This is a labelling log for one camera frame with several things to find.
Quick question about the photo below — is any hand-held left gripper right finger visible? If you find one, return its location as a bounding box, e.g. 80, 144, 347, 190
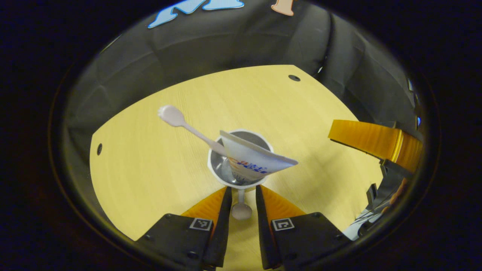
256, 184, 352, 269

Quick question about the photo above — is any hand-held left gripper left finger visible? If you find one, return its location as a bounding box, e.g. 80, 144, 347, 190
136, 186, 233, 269

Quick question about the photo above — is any white cup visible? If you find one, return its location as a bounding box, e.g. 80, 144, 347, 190
207, 129, 275, 221

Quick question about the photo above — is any white toothpaste tube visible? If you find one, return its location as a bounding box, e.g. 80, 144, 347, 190
220, 130, 299, 184

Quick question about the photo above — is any white toothbrush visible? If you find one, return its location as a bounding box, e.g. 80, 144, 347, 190
157, 105, 227, 157

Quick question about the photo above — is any light wooden desktop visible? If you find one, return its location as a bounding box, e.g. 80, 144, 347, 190
90, 65, 384, 269

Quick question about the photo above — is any black backdrop cloth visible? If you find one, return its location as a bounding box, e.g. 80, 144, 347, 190
62, 0, 418, 151

